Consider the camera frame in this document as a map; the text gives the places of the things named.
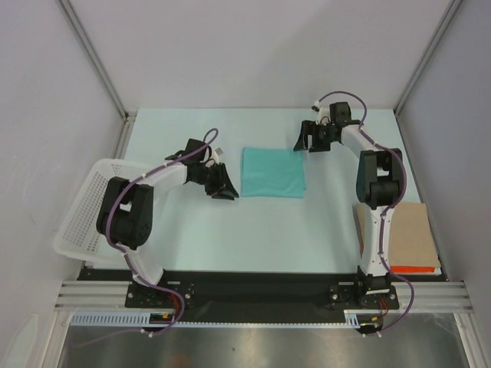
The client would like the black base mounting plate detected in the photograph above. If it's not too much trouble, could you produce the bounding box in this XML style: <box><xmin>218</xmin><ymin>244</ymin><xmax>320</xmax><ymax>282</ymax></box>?
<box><xmin>78</xmin><ymin>268</ymin><xmax>448</xmax><ymax>325</ymax></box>

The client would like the teal green t shirt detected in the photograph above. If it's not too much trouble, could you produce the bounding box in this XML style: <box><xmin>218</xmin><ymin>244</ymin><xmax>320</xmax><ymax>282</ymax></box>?
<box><xmin>241</xmin><ymin>147</ymin><xmax>306</xmax><ymax>199</ymax></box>

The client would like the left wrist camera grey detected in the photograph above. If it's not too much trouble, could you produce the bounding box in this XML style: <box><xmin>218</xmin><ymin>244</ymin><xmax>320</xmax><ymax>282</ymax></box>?
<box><xmin>204</xmin><ymin>147</ymin><xmax>223</xmax><ymax>167</ymax></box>

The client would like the aluminium corner post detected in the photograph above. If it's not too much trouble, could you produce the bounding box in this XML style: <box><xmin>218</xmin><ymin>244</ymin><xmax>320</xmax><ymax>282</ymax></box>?
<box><xmin>393</xmin><ymin>0</ymin><xmax>464</xmax><ymax>117</ymax></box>
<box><xmin>56</xmin><ymin>0</ymin><xmax>137</xmax><ymax>159</ymax></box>

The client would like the right aluminium corner post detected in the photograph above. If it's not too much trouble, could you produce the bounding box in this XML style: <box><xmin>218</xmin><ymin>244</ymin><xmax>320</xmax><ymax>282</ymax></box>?
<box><xmin>393</xmin><ymin>0</ymin><xmax>464</xmax><ymax>117</ymax></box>

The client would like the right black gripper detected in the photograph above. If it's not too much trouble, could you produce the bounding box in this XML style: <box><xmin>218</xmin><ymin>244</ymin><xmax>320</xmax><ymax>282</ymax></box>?
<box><xmin>293</xmin><ymin>120</ymin><xmax>336</xmax><ymax>153</ymax></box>

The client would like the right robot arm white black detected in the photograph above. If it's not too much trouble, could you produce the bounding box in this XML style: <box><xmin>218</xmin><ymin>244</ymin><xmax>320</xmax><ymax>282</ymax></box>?
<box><xmin>294</xmin><ymin>101</ymin><xmax>407</xmax><ymax>309</ymax></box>

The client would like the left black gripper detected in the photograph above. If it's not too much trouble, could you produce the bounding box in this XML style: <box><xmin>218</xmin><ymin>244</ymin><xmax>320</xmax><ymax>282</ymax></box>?
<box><xmin>192</xmin><ymin>163</ymin><xmax>239</xmax><ymax>201</ymax></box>

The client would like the left aluminium corner post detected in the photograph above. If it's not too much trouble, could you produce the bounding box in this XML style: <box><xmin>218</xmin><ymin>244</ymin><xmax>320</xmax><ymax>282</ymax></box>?
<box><xmin>56</xmin><ymin>0</ymin><xmax>137</xmax><ymax>159</ymax></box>

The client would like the white plastic laundry basket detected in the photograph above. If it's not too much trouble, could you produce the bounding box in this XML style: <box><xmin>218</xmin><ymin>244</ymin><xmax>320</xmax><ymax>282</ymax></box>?
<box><xmin>53</xmin><ymin>159</ymin><xmax>152</xmax><ymax>268</ymax></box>

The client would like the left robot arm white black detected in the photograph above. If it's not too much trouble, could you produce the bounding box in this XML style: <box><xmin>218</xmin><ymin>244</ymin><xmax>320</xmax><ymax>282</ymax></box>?
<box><xmin>96</xmin><ymin>138</ymin><xmax>239</xmax><ymax>308</ymax></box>

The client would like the white slotted cable duct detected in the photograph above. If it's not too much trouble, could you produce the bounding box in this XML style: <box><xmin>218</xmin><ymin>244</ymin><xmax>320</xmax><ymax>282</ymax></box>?
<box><xmin>71</xmin><ymin>311</ymin><xmax>376</xmax><ymax>329</ymax></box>

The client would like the folded beige t shirt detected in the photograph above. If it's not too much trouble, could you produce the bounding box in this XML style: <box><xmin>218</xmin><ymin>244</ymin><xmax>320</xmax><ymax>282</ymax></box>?
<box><xmin>355</xmin><ymin>202</ymin><xmax>436</xmax><ymax>276</ymax></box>

